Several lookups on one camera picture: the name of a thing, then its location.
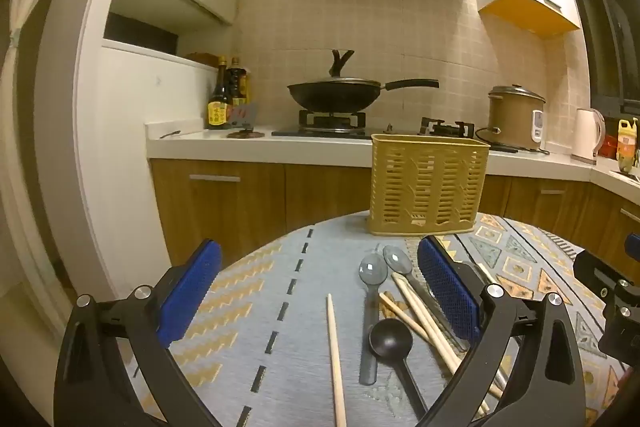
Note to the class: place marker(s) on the light wooden chopstick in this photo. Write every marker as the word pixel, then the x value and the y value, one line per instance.
pixel 335 357
pixel 417 302
pixel 425 322

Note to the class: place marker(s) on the dark window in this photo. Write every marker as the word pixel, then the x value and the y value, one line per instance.
pixel 610 47

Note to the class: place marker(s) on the yellow plastic utensil basket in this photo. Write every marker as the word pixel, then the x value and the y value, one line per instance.
pixel 427 182

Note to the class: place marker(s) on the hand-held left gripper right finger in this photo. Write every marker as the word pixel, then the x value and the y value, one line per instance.
pixel 450 294

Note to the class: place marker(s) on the patterned blue tablecloth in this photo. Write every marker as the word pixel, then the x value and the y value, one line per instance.
pixel 280 307

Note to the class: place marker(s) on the yellow label soy sauce bottle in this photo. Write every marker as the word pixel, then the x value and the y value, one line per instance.
pixel 217 107

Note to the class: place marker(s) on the black plastic spoon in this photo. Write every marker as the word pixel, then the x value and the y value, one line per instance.
pixel 390 339

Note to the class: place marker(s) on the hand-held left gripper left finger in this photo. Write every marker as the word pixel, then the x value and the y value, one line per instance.
pixel 192 292

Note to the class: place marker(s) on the yellow detergent bottle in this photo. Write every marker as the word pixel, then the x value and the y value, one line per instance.
pixel 627 142

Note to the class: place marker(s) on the brown wooden chopstick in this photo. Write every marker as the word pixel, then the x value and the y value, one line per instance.
pixel 395 307

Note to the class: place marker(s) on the brown rice cooker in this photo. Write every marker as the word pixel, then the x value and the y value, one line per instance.
pixel 512 117

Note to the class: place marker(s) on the white electric kettle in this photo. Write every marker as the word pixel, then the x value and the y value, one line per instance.
pixel 585 134

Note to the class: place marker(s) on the black wok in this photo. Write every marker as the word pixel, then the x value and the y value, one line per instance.
pixel 330 97

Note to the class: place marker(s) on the kitchen counter with wooden cabinets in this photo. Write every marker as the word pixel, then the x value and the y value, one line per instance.
pixel 240 197

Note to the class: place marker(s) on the red label sauce bottle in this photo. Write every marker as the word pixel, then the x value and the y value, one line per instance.
pixel 234 84

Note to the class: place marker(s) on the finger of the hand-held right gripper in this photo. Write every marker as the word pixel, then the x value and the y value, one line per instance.
pixel 620 322
pixel 634 247

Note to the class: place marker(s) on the brown cardboard box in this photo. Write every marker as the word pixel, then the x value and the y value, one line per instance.
pixel 202 57

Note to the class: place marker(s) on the black glass gas stove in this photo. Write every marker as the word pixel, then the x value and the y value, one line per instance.
pixel 330 129

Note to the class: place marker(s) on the red container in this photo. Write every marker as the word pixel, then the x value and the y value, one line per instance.
pixel 610 146

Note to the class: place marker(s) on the clear grey plastic spoon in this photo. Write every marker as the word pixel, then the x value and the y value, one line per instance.
pixel 397 259
pixel 372 269

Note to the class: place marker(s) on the round brown coaster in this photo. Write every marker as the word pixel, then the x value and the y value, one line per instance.
pixel 245 134

